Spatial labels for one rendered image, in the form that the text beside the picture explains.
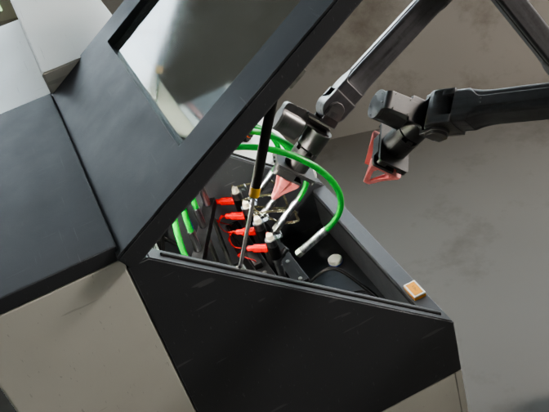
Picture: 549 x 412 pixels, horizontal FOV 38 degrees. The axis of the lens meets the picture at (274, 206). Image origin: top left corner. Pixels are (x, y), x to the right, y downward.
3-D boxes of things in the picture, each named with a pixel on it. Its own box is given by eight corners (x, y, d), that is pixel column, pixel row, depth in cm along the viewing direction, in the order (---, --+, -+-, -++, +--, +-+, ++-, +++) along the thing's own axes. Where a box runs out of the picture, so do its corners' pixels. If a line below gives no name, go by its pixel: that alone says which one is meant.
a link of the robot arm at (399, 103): (452, 137, 141) (461, 93, 143) (397, 114, 137) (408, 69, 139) (413, 152, 152) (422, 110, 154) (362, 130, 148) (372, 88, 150)
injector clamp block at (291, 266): (322, 320, 201) (308, 277, 192) (287, 338, 199) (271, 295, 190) (271, 251, 228) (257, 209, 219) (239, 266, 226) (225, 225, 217)
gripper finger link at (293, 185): (253, 182, 184) (274, 151, 180) (279, 194, 187) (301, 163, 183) (256, 199, 179) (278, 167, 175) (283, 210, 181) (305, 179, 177)
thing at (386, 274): (452, 359, 186) (444, 311, 177) (435, 367, 185) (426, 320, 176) (335, 227, 235) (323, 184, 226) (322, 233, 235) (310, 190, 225)
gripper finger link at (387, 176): (351, 185, 159) (377, 159, 152) (353, 158, 163) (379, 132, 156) (379, 197, 161) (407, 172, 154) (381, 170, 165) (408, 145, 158)
